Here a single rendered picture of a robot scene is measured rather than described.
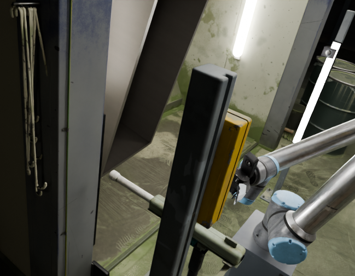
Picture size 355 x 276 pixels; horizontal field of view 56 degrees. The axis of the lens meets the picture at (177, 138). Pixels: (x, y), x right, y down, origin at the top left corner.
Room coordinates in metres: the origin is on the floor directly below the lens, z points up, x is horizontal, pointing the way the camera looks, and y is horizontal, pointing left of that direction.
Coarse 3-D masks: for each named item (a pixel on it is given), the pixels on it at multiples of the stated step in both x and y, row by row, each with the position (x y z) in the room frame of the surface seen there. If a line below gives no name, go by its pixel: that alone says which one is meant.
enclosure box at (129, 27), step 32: (128, 0) 1.63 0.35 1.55; (160, 0) 2.25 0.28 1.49; (192, 0) 2.17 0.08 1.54; (128, 32) 1.62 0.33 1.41; (160, 32) 2.24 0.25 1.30; (192, 32) 2.15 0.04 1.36; (128, 64) 1.62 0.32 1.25; (160, 64) 2.23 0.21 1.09; (128, 96) 2.32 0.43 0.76; (160, 96) 2.21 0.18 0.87; (128, 128) 2.30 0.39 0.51
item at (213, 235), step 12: (120, 180) 0.85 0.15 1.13; (144, 192) 0.81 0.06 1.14; (156, 204) 0.76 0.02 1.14; (204, 228) 0.70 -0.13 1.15; (204, 240) 0.68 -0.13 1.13; (216, 240) 0.67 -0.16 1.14; (228, 240) 0.67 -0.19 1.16; (192, 252) 0.70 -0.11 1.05; (204, 252) 0.68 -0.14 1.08; (216, 252) 0.66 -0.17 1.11; (228, 252) 0.64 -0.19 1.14; (240, 252) 0.64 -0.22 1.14; (192, 264) 0.69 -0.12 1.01
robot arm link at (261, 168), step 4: (260, 164) 1.05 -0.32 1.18; (256, 168) 1.02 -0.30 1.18; (260, 168) 1.03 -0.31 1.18; (264, 168) 1.04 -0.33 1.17; (260, 172) 1.01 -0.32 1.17; (264, 172) 1.03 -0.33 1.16; (260, 176) 1.00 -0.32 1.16; (264, 176) 1.02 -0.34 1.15; (260, 180) 1.00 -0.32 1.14; (252, 184) 1.01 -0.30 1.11; (256, 184) 1.00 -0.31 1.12
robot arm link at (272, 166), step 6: (264, 156) 1.14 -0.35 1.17; (270, 156) 1.15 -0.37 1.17; (264, 162) 1.07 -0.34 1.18; (270, 162) 1.10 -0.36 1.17; (276, 162) 1.12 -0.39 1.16; (270, 168) 1.07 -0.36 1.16; (276, 168) 1.10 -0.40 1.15; (270, 174) 1.06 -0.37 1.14; (276, 174) 1.10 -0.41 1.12; (264, 180) 1.04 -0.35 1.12
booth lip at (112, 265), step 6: (240, 156) 3.04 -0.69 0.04; (156, 228) 1.78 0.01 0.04; (150, 234) 1.71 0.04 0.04; (138, 240) 1.63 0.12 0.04; (144, 240) 1.66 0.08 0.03; (132, 246) 1.57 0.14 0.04; (138, 246) 1.60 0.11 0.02; (126, 252) 1.51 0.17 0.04; (120, 258) 1.46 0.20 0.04; (114, 264) 1.41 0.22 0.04; (108, 270) 1.36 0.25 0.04
